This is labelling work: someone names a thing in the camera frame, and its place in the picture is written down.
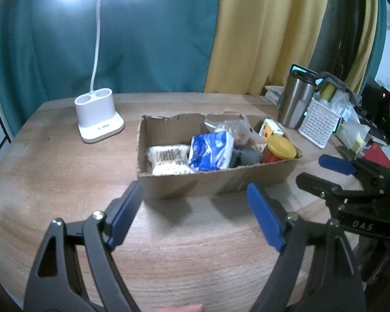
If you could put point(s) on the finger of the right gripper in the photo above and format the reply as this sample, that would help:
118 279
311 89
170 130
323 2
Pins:
331 193
338 165

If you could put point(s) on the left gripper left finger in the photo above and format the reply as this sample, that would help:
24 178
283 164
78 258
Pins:
55 282

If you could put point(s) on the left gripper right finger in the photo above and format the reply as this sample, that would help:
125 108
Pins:
316 269

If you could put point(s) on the clear bag of snacks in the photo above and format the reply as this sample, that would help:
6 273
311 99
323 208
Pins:
244 135

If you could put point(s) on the blue tissue pack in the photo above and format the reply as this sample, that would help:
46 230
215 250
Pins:
211 151

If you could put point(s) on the cotton swab bag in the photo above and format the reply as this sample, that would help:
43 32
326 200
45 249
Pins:
169 160

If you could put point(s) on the red box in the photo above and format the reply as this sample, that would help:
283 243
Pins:
376 155

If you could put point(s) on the crumpled clear plastic bags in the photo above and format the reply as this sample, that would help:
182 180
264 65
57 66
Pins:
351 132

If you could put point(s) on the white perforated plastic basket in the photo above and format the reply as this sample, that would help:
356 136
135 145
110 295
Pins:
318 124

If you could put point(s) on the yellow lid jar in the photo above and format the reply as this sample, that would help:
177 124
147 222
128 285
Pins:
278 148

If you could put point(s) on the yellow green sponge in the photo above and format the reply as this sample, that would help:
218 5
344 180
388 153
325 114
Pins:
327 92

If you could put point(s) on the stainless steel tumbler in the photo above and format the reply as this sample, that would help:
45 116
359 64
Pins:
298 92

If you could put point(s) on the small yellow white carton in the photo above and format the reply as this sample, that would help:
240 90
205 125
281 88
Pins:
270 128

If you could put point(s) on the grey sock in box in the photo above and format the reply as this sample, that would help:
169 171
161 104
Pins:
247 156

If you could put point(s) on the yellow curtain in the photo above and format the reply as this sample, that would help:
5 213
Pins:
256 42

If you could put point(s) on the brown cardboard box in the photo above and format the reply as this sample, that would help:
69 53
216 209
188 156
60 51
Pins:
179 129

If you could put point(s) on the teal curtain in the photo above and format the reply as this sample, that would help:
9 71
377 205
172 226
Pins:
56 49

